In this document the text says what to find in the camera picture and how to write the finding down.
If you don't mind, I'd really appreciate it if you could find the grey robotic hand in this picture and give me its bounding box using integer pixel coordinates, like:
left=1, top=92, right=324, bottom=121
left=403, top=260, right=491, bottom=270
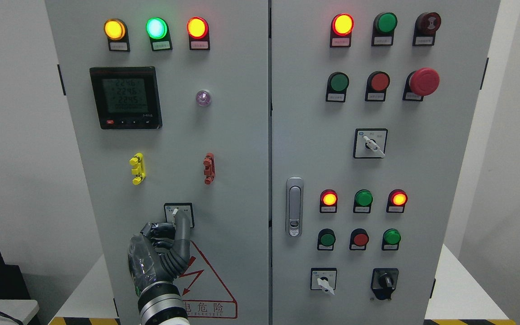
left=128, top=210, right=191, bottom=296

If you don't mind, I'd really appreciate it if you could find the white rotary selector switch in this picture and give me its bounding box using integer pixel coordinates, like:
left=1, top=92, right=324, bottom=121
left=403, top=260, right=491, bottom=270
left=164, top=202, right=195, bottom=229
left=310, top=268, right=338, bottom=296

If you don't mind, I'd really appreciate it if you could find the lit green indicator light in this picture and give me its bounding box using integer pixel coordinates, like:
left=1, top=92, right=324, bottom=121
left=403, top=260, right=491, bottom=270
left=146, top=17, right=173, bottom=51

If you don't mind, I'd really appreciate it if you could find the yellow indicator light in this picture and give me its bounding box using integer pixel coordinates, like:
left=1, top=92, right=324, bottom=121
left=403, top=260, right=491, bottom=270
left=104, top=19, right=130, bottom=52

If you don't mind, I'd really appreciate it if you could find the red electrical hazard warning sticker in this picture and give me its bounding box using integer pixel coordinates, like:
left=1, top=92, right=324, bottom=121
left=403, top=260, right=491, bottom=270
left=174, top=241, right=238, bottom=319

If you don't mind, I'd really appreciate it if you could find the left grey cabinet door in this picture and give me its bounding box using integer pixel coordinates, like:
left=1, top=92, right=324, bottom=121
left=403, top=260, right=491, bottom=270
left=45, top=0, right=269, bottom=325

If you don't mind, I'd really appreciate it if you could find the grey cabinet door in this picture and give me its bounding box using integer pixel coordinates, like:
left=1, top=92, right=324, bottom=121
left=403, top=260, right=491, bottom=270
left=272, top=0, right=500, bottom=325
left=45, top=0, right=269, bottom=325

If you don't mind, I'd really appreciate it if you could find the black digital power meter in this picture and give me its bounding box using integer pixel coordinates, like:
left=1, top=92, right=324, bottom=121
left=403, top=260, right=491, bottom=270
left=89, top=66, right=162, bottom=130

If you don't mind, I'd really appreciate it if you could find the small clear purple lamp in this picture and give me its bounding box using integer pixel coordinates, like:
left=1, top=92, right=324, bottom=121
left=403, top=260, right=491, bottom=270
left=195, top=90, right=211, bottom=107

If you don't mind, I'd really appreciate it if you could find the green push button lower left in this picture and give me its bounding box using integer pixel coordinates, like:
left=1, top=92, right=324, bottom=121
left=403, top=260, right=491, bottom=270
left=316, top=228, right=336, bottom=251

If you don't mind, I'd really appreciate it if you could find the green push button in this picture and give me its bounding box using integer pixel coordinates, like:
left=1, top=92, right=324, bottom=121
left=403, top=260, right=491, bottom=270
left=381, top=228, right=402, bottom=251
left=325, top=72, right=349, bottom=102
left=316, top=228, right=336, bottom=251

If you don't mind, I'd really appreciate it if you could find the lit red indicator lower left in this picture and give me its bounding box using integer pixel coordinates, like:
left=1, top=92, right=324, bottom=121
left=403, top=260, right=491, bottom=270
left=320, top=189, right=338, bottom=214

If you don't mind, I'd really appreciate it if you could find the red push button lower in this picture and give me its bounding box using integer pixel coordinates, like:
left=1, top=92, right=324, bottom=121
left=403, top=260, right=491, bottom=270
left=349, top=228, right=370, bottom=251

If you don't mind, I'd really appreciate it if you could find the red push button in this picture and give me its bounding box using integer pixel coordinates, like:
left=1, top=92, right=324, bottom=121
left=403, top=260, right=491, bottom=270
left=349, top=228, right=370, bottom=251
left=365, top=71, right=390, bottom=102

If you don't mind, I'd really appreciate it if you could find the green indicator lower middle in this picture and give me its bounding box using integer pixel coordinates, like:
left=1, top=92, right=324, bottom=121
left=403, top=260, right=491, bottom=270
left=353, top=189, right=373, bottom=214

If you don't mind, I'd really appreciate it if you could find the lit red indicator light left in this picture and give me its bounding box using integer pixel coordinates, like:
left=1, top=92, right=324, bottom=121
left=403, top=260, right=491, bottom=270
left=186, top=16, right=210, bottom=50

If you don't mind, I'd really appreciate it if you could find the green push button lower right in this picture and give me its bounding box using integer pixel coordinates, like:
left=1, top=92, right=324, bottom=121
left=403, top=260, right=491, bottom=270
left=381, top=228, right=402, bottom=251

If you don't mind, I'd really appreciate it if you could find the lit red indicator lower right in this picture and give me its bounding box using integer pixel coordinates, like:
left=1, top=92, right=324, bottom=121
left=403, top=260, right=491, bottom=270
left=386, top=189, right=408, bottom=213

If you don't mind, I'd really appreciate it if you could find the green push button upper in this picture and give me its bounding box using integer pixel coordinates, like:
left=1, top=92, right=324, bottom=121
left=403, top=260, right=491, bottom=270
left=325, top=72, right=349, bottom=102

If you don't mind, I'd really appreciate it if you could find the right grey cabinet door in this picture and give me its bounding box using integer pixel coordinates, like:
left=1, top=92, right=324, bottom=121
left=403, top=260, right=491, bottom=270
left=272, top=0, right=500, bottom=325

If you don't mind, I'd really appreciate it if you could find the red push button upper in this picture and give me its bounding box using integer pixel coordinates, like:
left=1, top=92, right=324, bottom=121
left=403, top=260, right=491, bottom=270
left=365, top=71, right=390, bottom=102

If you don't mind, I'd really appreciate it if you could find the lit red indicator top right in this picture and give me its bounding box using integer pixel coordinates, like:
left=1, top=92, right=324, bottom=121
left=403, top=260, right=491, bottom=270
left=330, top=13, right=354, bottom=48

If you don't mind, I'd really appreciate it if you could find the red emergency stop button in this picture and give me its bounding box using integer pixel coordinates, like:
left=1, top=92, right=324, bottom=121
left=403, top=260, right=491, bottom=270
left=402, top=67, right=440, bottom=102

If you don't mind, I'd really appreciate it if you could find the green indicator top right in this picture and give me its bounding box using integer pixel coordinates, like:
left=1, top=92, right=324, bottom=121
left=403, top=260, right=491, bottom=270
left=371, top=12, right=398, bottom=46

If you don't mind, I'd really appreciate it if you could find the dark red buzzer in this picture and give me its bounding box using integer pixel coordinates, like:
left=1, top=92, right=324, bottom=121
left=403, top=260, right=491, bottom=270
left=412, top=12, right=441, bottom=46

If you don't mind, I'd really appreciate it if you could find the silver cabinet door handle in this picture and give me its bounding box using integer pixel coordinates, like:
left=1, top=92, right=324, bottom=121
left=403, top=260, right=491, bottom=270
left=285, top=177, right=304, bottom=237

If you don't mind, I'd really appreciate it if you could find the black knob selector switch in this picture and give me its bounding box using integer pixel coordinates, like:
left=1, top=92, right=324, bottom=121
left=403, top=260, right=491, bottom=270
left=370, top=268, right=399, bottom=301

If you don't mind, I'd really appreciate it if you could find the upper right rotary selector switch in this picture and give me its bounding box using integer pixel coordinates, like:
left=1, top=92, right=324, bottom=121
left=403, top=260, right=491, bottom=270
left=353, top=128, right=388, bottom=159

